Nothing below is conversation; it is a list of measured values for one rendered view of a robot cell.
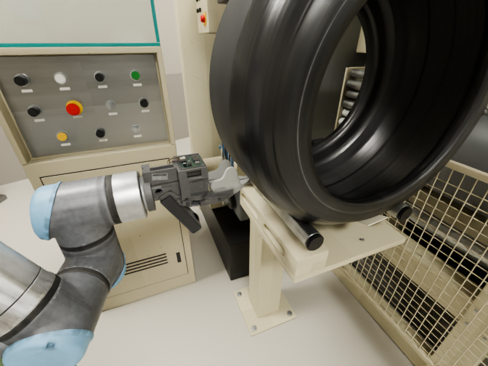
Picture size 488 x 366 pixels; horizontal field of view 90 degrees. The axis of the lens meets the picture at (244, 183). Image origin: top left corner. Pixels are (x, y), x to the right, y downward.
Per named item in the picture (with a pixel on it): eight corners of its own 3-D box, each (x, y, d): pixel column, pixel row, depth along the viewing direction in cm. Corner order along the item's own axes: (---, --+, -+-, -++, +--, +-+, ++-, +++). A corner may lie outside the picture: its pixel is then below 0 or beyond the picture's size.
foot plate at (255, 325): (232, 293, 145) (232, 290, 144) (273, 278, 154) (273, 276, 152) (250, 337, 123) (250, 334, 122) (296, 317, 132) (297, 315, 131)
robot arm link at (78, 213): (55, 223, 47) (33, 176, 42) (125, 208, 51) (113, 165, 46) (41, 256, 40) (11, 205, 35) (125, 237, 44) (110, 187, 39)
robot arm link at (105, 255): (64, 311, 45) (35, 261, 39) (89, 262, 55) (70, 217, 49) (119, 303, 46) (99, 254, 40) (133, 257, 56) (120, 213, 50)
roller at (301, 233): (247, 181, 83) (245, 171, 81) (259, 178, 84) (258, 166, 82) (307, 254, 55) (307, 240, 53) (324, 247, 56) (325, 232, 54)
